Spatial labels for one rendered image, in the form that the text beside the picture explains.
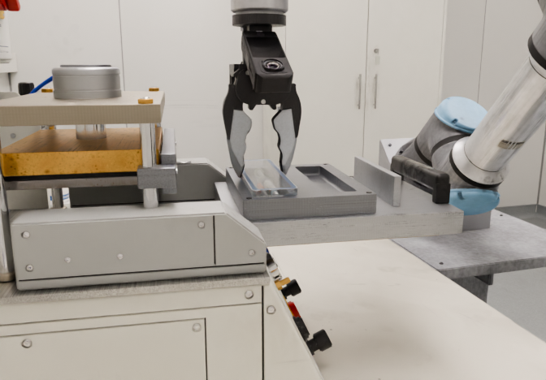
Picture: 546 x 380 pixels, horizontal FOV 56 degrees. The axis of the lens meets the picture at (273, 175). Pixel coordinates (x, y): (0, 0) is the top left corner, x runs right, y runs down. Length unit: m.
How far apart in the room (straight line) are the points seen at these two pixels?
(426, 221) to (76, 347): 0.42
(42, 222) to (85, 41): 2.61
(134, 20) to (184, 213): 2.63
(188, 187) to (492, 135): 0.54
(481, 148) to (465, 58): 2.84
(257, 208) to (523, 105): 0.51
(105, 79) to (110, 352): 0.31
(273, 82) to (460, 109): 0.66
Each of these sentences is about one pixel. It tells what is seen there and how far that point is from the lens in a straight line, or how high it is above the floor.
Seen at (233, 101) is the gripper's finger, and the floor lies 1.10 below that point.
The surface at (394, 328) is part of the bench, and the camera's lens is 0.85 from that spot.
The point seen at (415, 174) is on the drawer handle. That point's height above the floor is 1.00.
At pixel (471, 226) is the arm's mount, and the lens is 1.35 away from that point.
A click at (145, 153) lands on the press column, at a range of 0.54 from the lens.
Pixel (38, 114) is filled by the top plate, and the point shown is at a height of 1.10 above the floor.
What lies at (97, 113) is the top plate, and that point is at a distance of 0.54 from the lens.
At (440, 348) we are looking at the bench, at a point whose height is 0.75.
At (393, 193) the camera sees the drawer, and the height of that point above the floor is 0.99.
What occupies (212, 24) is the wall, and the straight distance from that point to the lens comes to 3.16.
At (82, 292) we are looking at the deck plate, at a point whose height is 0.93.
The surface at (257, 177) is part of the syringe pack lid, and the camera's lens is 0.67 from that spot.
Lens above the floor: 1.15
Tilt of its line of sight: 12 degrees down
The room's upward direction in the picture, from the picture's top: straight up
